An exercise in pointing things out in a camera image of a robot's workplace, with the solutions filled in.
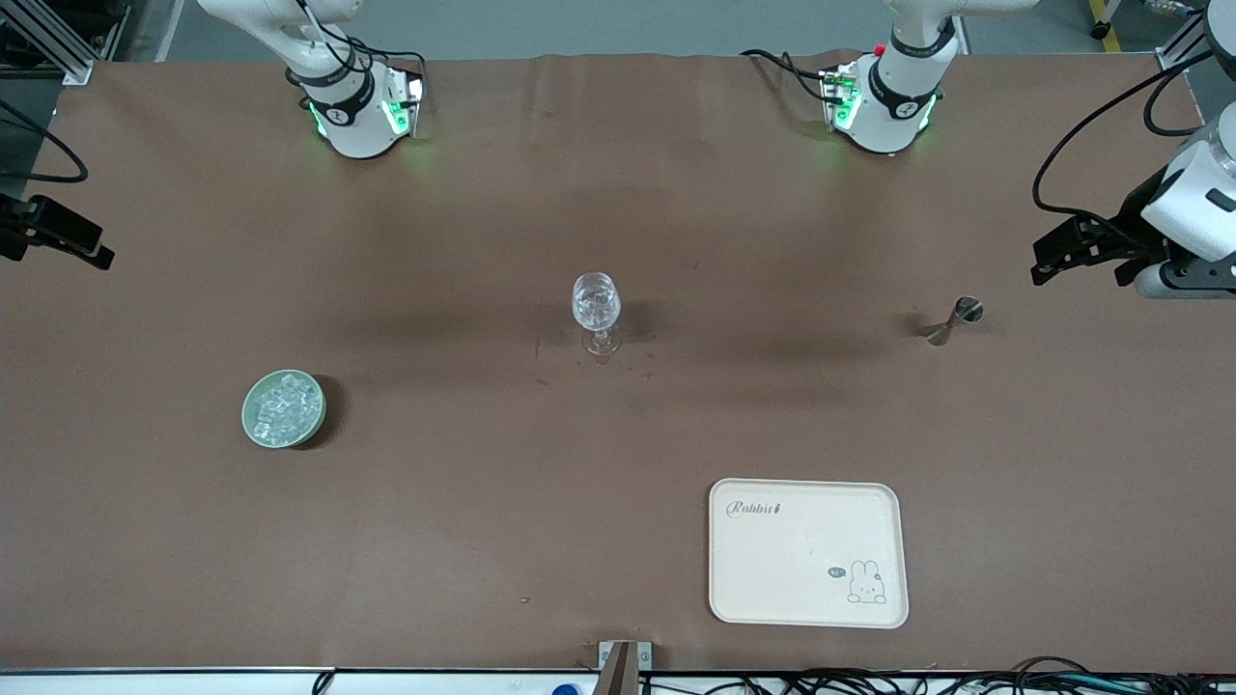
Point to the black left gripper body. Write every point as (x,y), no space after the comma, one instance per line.
(1132,225)

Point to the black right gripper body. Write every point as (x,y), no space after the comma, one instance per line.
(21,232)

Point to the metal jigger cup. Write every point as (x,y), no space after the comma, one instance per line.
(964,309)

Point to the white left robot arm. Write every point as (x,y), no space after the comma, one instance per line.
(898,106)

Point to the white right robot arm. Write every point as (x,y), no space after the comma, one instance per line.
(352,125)

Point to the clear ice cubes pile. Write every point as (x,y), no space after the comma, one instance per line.
(285,410)

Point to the clear wine glass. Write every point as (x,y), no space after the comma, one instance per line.
(597,299)

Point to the black caster wheel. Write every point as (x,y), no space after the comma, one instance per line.
(1100,30)

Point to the green round bowl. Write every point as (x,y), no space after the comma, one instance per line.
(249,425)

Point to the green lit base connector panel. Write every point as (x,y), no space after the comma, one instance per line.
(838,97)

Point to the cream rabbit print tray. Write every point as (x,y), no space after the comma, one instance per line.
(772,569)

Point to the brown table cloth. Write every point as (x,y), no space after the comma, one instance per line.
(483,531)

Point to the aluminium frame profile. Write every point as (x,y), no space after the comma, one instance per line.
(58,43)
(1180,43)

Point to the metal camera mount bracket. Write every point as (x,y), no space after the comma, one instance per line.
(625,666)

